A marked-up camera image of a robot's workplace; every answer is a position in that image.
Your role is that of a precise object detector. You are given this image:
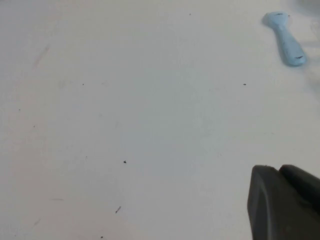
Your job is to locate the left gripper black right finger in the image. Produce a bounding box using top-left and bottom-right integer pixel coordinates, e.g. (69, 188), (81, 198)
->
(278, 164), (320, 198)

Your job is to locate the light blue plastic fork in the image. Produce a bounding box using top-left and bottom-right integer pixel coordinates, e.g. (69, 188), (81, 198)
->
(261, 11), (308, 68)

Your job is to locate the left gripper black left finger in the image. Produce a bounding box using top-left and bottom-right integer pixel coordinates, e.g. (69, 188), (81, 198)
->
(246, 164), (320, 240)

